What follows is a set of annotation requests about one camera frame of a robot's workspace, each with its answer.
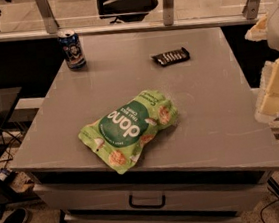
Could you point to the green chips bag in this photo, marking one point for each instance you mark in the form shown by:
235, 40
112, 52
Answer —
119, 137

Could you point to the black rxbar chocolate bar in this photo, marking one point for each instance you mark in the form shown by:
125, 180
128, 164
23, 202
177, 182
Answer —
171, 57

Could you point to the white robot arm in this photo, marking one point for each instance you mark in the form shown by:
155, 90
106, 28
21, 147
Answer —
267, 28

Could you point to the black drawer handle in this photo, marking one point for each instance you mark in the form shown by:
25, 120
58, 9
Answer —
138, 202

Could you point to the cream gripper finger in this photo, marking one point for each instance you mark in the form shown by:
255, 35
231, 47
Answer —
259, 31
268, 95

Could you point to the blue pepsi can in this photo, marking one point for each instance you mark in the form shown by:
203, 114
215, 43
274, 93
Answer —
71, 48

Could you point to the metal railing frame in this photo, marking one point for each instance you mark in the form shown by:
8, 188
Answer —
42, 19

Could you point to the grey drawer cabinet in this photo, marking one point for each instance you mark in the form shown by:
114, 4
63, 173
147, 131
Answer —
212, 165

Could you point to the black office chair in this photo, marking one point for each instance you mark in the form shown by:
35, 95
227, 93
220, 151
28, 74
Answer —
125, 10

